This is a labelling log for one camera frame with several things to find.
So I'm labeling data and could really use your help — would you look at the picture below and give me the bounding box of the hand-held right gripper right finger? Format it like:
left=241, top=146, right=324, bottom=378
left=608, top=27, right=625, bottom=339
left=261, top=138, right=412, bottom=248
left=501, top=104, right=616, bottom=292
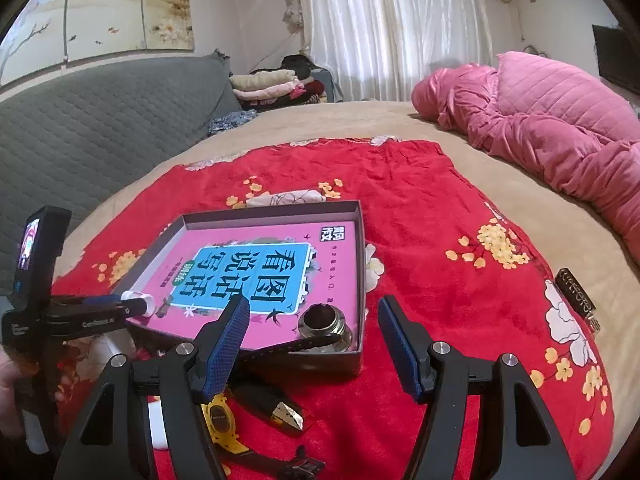
left=377, top=296, right=566, bottom=480

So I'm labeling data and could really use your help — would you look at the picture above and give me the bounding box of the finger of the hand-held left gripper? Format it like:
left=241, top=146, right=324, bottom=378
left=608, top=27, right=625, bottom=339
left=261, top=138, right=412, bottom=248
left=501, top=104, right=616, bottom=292
left=49, top=295, right=151, bottom=317

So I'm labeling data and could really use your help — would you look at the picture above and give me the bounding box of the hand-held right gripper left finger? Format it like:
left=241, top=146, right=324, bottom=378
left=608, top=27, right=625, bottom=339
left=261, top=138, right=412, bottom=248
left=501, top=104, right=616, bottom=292
left=52, top=294, right=251, bottom=480

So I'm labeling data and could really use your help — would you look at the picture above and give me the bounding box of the white medicine bottle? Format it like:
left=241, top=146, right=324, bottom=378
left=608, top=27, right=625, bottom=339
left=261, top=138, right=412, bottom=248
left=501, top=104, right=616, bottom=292
left=121, top=289, right=155, bottom=319

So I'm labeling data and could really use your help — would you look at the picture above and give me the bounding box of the yellow and black watch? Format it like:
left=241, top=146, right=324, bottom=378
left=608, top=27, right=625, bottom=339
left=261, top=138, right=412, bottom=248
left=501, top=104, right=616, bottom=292
left=200, top=391, right=327, bottom=480

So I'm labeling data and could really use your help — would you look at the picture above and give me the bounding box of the grey cardboard box tray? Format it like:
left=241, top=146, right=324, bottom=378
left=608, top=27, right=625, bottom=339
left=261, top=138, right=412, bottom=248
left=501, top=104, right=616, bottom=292
left=114, top=201, right=369, bottom=378

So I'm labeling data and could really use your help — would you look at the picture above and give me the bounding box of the white earbud case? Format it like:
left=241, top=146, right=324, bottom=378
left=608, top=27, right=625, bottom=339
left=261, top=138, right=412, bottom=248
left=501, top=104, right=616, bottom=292
left=149, top=402, right=169, bottom=451

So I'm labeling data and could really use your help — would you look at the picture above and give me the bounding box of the person's left hand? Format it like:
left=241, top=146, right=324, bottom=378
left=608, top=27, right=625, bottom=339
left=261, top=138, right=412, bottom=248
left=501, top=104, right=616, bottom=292
left=0, top=350, right=27, bottom=442

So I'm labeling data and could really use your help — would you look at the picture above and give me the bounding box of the black gold-tipped clip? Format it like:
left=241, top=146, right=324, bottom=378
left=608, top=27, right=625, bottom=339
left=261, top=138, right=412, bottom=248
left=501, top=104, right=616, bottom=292
left=231, top=379, right=307, bottom=434

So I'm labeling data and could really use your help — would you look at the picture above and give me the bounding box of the metal pipe fitting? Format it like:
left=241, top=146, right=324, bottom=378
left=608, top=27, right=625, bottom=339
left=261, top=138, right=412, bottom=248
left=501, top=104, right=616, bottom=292
left=297, top=304, right=354, bottom=354

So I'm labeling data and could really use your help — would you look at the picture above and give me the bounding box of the red floral blanket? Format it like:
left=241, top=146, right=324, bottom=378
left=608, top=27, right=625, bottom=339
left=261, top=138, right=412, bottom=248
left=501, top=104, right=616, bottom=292
left=50, top=137, right=617, bottom=480

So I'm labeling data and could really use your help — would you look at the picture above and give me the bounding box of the grey quilted headboard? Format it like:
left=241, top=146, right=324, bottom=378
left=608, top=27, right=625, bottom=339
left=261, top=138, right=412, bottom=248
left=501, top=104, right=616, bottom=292
left=0, top=50, right=247, bottom=288

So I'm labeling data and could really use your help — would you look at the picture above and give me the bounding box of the beige bed sheet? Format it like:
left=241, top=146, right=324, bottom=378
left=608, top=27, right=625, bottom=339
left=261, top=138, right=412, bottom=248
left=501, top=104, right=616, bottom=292
left=52, top=100, right=640, bottom=391

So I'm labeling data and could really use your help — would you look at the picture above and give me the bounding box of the blue patterned cloth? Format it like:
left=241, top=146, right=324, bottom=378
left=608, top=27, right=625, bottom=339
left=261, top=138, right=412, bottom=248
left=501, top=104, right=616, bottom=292
left=207, top=110, right=259, bottom=136

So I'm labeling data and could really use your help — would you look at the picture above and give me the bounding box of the pile of folded clothes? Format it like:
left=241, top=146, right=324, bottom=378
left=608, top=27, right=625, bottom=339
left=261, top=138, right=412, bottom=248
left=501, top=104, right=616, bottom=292
left=229, top=55, right=332, bottom=109

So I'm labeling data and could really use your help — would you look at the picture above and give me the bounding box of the pink quilt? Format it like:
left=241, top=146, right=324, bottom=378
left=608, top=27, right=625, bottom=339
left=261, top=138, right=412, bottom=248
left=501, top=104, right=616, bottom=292
left=411, top=51, right=640, bottom=262

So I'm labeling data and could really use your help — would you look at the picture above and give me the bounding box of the white curtain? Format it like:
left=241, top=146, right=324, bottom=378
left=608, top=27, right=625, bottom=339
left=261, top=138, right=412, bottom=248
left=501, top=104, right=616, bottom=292
left=294, top=0, right=502, bottom=104

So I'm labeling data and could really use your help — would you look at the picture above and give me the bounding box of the black television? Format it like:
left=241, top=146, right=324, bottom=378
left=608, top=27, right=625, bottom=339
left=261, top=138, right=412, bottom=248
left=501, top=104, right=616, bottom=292
left=592, top=24, right=640, bottom=97

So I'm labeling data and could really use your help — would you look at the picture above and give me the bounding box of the floral wall painting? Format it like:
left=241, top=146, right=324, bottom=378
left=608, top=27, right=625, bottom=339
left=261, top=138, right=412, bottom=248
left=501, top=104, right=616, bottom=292
left=0, top=0, right=197, bottom=87

